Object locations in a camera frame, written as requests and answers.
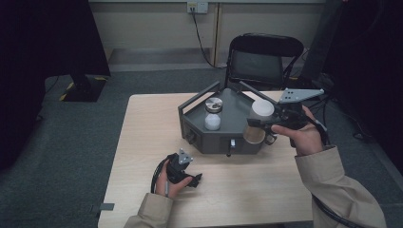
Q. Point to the black folding chair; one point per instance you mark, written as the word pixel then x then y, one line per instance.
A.
pixel 259 63

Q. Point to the black curtain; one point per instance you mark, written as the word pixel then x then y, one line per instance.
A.
pixel 370 63
pixel 41 63

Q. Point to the dark hexagonal tray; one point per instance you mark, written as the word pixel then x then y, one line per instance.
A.
pixel 231 117

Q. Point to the dark upright post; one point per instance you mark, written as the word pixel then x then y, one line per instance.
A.
pixel 323 41

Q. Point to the white wall socket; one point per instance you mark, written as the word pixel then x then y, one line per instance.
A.
pixel 197 7

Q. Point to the grey tape piece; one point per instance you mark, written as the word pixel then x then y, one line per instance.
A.
pixel 106 206

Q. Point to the person's left hand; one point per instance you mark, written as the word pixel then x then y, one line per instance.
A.
pixel 171 186

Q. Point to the person's right hand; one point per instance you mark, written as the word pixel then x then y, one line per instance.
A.
pixel 305 139

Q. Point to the glass jar of brown powder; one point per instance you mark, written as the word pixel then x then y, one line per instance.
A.
pixel 257 126

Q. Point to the glass jar of white powder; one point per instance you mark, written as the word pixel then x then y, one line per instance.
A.
pixel 213 118

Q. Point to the black stand base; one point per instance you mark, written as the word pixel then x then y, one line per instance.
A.
pixel 83 88

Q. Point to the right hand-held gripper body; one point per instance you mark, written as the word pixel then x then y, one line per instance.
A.
pixel 294 115

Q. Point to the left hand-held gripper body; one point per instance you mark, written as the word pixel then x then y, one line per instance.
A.
pixel 177 167

